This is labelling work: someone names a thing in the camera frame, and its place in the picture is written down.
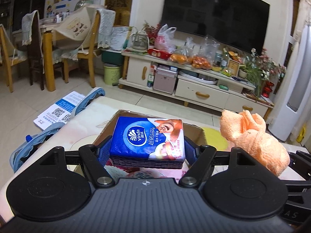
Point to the dark green storage box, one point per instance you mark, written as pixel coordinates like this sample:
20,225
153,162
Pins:
111,57

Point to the red vase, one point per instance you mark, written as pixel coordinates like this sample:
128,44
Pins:
267,88

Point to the glass bottle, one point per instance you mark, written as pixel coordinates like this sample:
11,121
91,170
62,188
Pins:
225,59

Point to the white printed sack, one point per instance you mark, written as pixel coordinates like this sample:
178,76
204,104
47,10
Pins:
120,37

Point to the wooden photo frame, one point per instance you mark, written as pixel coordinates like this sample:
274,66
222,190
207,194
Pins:
233,68

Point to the red snack package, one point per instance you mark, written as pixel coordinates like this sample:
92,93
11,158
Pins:
158,53

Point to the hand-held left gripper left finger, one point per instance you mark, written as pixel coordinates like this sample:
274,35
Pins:
105,153

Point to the printed bunny tablecloth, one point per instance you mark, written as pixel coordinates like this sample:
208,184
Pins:
213,136

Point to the black television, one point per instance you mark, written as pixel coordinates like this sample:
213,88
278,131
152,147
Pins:
213,14

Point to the white curtain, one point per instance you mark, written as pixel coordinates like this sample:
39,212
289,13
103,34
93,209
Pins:
303,7

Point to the green white carton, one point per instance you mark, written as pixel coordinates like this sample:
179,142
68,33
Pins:
150,77

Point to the red flower sprigs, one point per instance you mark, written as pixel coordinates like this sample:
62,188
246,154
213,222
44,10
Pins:
150,30

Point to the blue fabric cover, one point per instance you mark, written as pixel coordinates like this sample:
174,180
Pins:
43,136

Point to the clear bag of tangerines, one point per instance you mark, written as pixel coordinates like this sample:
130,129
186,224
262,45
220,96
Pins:
203,62

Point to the green potted plant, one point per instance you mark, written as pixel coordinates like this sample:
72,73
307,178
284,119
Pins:
252,77

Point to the white tv cabinet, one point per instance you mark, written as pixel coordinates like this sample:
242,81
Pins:
194,93

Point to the blue tissue pack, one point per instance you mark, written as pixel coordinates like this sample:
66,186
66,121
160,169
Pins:
141,140

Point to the pink white flower bouquet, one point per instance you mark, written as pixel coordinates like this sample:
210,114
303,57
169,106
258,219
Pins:
269,65

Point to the lace chair cover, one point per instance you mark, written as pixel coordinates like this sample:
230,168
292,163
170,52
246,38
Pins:
105,26

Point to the orange knitted cloth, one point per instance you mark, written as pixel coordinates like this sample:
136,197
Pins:
252,140

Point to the white tray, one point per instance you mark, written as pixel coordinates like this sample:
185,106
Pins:
196,77

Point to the pink case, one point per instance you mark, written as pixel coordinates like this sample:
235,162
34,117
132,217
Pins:
164,81

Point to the clear bag of oranges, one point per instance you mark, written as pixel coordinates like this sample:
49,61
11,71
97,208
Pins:
181,58

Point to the white red plastic bag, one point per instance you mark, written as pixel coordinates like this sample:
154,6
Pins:
164,40

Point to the yellow banana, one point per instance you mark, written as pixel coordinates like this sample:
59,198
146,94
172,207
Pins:
216,69

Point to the pale green bin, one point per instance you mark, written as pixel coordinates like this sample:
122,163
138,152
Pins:
112,74

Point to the white standing air conditioner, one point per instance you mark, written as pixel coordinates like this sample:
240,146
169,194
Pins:
294,89

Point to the glass kettle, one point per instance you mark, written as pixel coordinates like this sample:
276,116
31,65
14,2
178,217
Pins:
138,41

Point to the green printed cardboard box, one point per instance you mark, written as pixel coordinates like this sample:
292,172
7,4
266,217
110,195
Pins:
196,133

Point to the wooden chair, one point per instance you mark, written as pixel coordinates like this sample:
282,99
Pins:
91,53
7,58

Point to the white blue printed paper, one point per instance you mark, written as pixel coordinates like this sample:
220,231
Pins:
58,110

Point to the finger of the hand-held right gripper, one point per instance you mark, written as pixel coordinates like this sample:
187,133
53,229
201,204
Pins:
301,167

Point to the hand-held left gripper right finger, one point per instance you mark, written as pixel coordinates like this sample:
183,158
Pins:
190,151

